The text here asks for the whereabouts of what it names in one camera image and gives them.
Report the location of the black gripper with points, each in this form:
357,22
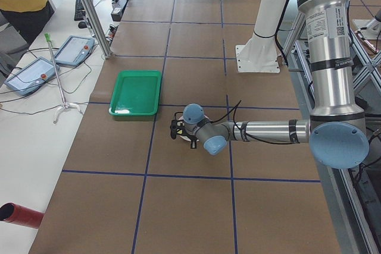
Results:
193,144

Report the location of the white round plate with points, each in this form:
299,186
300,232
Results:
186,138

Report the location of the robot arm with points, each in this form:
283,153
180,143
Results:
336,129

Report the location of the green plastic tray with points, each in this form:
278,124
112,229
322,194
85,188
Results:
136,94

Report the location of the far blue teach pendant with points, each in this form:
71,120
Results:
74,51

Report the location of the blue teach pendant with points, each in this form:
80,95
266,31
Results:
32,77
74,51

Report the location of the black computer mouse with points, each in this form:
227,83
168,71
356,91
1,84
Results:
83,24

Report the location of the black keyboard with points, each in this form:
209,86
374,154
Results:
79,11

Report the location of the near blue teach pendant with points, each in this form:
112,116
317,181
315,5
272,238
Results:
32,77

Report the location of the metal reacher stick green tip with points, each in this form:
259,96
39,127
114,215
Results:
65,105

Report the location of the red cylinder tube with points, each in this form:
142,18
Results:
20,215

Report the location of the person in yellow shirt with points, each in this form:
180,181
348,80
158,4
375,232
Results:
28,17

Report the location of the grey aluminium frame post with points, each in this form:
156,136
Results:
97,28

